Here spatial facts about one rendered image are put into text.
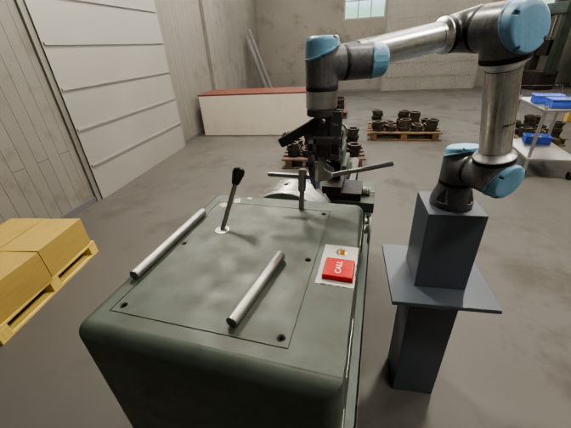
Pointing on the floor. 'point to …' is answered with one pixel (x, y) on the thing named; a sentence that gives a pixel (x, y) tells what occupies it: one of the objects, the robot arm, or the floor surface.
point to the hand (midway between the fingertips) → (313, 183)
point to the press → (531, 76)
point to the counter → (253, 110)
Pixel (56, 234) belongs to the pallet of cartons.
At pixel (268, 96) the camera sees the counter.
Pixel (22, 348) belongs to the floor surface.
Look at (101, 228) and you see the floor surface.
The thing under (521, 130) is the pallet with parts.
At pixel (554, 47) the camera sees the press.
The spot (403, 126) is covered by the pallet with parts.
